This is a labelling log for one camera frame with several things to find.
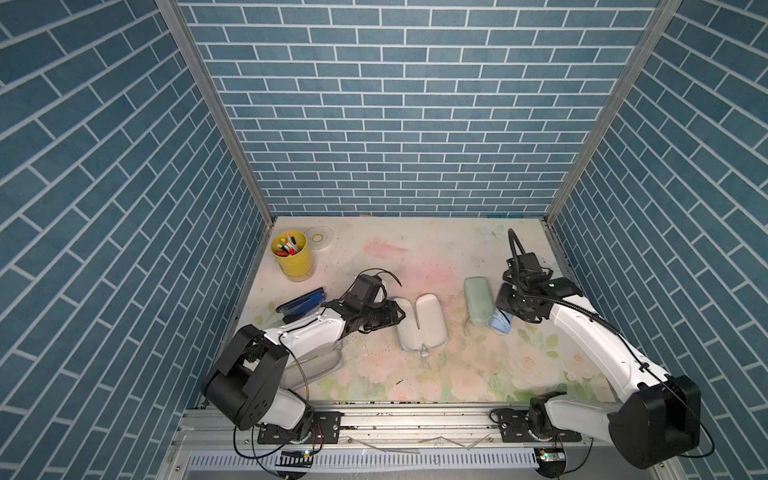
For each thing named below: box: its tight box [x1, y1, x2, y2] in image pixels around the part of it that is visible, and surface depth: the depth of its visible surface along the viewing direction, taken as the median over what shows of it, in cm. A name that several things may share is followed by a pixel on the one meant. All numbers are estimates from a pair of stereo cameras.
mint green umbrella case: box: [465, 276, 497, 326], surface depth 98 cm
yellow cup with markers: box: [270, 230, 314, 282], surface depth 98 cm
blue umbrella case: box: [394, 293, 448, 357], surface depth 93 cm
